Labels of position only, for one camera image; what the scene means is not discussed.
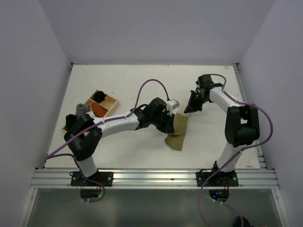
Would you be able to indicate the wooden divided organizer box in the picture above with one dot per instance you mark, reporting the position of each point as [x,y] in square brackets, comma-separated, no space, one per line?
[71,100]

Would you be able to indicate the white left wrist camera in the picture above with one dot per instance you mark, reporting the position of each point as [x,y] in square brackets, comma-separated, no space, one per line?
[172,104]

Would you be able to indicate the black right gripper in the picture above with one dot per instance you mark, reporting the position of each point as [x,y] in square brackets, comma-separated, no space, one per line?
[191,106]

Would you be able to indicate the black object bottom corner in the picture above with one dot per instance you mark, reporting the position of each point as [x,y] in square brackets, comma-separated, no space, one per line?
[242,222]

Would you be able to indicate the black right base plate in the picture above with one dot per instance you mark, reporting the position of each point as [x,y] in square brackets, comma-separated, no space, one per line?
[222,179]

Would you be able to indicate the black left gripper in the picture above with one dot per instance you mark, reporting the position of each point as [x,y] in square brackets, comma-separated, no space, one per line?
[168,127]

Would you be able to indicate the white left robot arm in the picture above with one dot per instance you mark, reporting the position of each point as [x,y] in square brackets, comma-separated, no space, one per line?
[84,135]

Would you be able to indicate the black rolled cloth far compartment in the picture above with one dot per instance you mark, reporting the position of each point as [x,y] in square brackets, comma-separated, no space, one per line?
[99,97]

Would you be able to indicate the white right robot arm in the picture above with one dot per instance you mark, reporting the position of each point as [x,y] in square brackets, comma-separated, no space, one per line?
[241,126]

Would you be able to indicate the black rolled cloth compartment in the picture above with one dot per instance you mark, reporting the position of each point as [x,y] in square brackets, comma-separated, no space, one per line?
[99,97]
[70,121]

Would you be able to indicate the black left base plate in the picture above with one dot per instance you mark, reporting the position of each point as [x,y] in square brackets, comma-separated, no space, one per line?
[104,178]

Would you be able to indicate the orange rolled cloth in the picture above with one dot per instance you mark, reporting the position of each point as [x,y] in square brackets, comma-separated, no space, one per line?
[98,110]

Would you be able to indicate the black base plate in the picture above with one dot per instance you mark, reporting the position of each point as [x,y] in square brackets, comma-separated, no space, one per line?
[104,178]
[222,179]

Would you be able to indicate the black rolled cloth near compartment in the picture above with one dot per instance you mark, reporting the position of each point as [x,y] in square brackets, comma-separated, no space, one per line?
[70,121]

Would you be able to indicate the grey striped rolled cloth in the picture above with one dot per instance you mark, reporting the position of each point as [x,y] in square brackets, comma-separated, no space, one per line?
[81,109]

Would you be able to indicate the olive and cream underwear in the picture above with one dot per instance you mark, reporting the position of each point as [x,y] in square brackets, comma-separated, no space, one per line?
[175,141]

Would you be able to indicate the aluminium front rail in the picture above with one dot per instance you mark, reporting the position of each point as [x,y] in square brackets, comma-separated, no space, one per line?
[158,179]

